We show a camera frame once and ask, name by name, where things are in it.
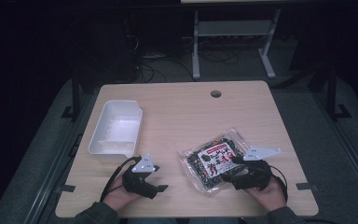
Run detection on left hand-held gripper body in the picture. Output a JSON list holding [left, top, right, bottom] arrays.
[[121, 153, 159, 200]]

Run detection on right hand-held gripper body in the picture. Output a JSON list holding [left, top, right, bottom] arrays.
[[231, 146, 282, 191]]

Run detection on clear snack packet dark contents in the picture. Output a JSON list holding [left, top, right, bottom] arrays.
[[179, 127, 254, 196]]

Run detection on white plastic bin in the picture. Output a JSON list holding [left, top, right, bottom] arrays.
[[88, 99, 144, 164]]

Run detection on person's left hand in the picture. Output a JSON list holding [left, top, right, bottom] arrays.
[[103, 176, 143, 213]]

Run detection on person's right hand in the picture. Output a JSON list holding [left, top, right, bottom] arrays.
[[244, 175, 288, 213]]

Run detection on black metal stand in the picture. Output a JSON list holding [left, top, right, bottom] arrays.
[[61, 70, 82, 123], [325, 65, 352, 121]]

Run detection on white metal stand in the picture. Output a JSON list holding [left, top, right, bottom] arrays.
[[191, 7, 282, 81]]

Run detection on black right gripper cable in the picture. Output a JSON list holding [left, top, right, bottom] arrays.
[[268, 164, 289, 202]]

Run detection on black floor cables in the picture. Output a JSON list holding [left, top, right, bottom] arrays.
[[127, 34, 241, 84]]

